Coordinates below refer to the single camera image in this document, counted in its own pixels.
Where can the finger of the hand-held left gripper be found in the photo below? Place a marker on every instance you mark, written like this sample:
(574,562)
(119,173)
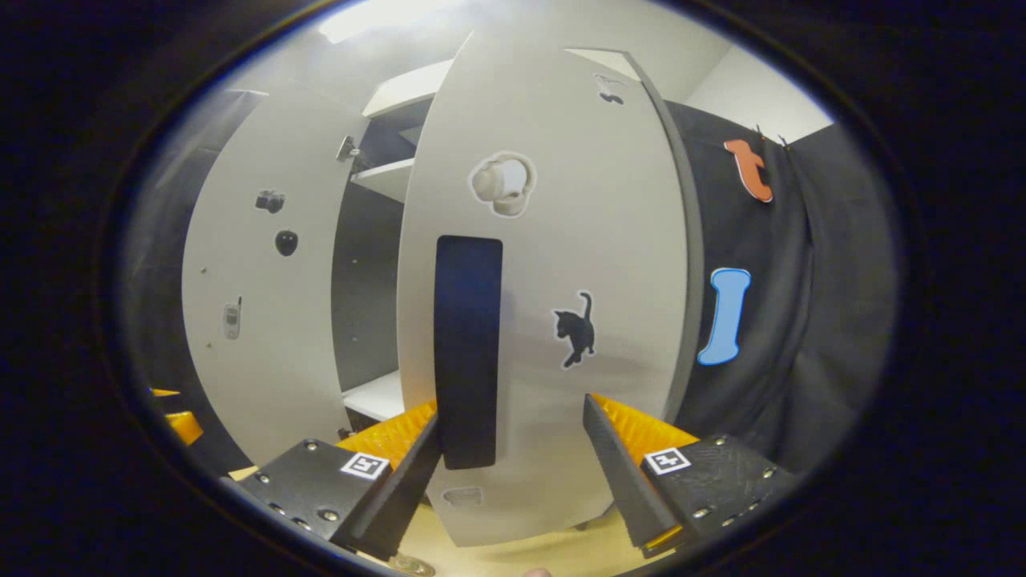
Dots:
(164,393)
(186,427)

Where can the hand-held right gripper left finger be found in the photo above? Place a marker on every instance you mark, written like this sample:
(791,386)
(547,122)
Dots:
(401,489)

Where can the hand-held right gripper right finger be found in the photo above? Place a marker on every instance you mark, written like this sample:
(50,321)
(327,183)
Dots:
(621,481)

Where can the round brown coaster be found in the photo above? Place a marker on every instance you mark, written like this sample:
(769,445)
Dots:
(413,566)

